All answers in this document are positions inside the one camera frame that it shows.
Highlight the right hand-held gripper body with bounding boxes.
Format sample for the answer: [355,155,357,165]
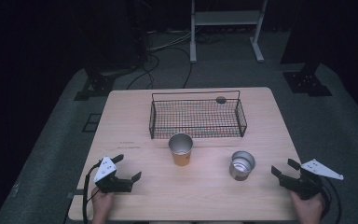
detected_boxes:
[280,158,345,201]

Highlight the grey floor cables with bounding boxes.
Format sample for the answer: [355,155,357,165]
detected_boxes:
[146,28,194,52]

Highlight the orange paper cup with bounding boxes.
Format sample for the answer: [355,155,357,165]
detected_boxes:
[168,133,195,167]

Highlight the white metal stand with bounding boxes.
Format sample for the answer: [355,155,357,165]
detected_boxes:
[189,0,269,64]

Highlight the silver metal can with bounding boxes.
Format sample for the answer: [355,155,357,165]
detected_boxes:
[228,150,256,182]

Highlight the black wire basket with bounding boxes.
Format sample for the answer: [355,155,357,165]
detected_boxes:
[148,90,248,140]

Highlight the person's right hand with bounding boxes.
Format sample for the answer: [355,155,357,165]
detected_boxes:
[289,190,326,224]

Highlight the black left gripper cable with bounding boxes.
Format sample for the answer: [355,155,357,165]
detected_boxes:
[81,161,103,224]

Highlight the grey tape strip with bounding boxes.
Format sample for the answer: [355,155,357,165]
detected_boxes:
[66,189,85,200]

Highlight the person's left hand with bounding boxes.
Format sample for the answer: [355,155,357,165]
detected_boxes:
[90,187,115,224]

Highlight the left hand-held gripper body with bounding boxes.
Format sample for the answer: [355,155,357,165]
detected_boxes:
[92,156,134,194]

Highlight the black stand base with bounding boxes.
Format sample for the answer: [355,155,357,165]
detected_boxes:
[282,61,334,98]
[74,68,119,102]

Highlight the black floor cable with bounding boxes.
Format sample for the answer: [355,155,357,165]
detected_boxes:
[126,53,161,91]
[148,46,194,90]

